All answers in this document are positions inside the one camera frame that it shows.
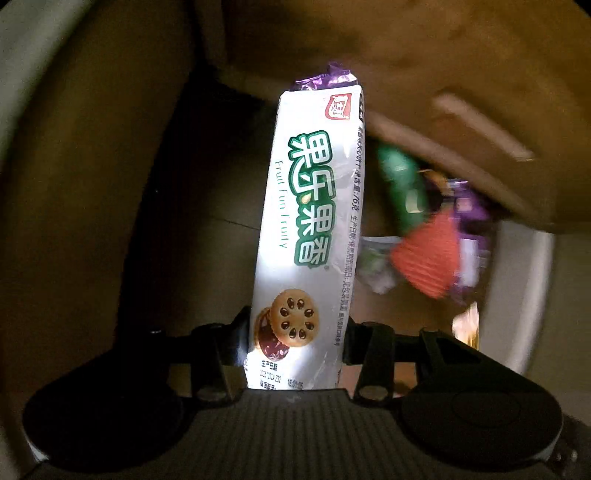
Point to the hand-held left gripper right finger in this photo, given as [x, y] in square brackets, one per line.
[378, 350]

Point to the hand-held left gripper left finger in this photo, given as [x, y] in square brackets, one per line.
[235, 337]

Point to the white biscuit packet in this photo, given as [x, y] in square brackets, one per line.
[304, 207]

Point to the green snack packet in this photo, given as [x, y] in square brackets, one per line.
[401, 184]

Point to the white crumpled wrapper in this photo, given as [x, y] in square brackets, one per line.
[378, 272]

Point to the golden candy wrapper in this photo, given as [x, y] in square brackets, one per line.
[467, 325]

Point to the red ribbed wrapper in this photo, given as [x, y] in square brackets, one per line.
[427, 258]

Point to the purple snack packet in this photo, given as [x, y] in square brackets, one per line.
[468, 212]

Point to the wooden nightstand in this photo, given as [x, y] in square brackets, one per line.
[415, 55]

